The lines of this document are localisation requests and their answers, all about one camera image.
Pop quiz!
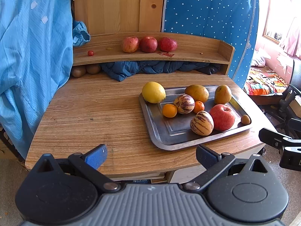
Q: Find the striped pepino melon front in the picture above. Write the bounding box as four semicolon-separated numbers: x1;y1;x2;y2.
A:
190;111;214;136

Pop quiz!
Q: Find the striped pepino melon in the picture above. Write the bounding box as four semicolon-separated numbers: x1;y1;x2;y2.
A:
190;111;214;136
173;94;195;114

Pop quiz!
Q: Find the large red apple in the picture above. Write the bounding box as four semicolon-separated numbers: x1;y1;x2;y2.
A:
209;104;235;131

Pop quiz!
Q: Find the dark orange mandarin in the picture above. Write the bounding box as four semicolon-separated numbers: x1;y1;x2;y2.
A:
193;101;205;114

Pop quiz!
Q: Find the striped pepino melon back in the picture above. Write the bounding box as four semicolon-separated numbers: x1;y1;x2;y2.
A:
173;94;195;114

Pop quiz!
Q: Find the brown pear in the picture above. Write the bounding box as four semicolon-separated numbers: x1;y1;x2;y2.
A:
185;85;209;103
214;85;232;105

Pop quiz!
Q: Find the light orange mandarin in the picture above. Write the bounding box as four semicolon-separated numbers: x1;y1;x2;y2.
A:
162;104;178;118

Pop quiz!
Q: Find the yellow lemon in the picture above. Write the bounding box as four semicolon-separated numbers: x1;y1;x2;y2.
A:
142;82;166;104

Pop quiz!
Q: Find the black office chair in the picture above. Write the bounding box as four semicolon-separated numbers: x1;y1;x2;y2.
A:
263;60;300;138

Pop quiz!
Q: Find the metal baking tray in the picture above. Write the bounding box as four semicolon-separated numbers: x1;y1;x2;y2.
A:
139;85;252;152

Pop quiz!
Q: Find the colourful patterned bedding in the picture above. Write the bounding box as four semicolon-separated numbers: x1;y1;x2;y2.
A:
243;66;289;96

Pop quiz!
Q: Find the dark blue crumpled cloth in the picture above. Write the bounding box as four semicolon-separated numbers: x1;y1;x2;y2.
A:
100;60;221;82

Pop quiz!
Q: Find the small red cherry tomato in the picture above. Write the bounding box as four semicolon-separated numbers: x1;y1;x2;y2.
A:
88;50;94;56

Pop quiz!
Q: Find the wooden desk shelf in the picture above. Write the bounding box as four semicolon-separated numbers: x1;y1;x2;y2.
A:
73;32;235;75

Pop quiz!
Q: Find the left red apple on shelf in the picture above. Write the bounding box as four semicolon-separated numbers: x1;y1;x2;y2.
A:
121;37;139;53

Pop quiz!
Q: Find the red apple on shelf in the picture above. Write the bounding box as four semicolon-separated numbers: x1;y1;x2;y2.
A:
121;37;139;53
159;37;178;52
139;36;158;53

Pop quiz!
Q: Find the right red apple on shelf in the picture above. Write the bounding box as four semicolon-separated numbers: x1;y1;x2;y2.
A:
159;37;178;52

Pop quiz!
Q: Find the middle red apple on shelf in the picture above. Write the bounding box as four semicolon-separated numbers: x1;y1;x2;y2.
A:
139;36;158;53

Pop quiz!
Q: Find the light blue hanging garment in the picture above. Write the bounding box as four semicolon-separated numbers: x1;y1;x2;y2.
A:
1;0;90;158

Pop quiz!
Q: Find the blue polka dot fabric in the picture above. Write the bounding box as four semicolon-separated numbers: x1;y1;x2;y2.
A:
162;0;259;87

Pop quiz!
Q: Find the wooden board behind desk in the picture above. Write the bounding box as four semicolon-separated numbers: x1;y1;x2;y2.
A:
74;0;164;36

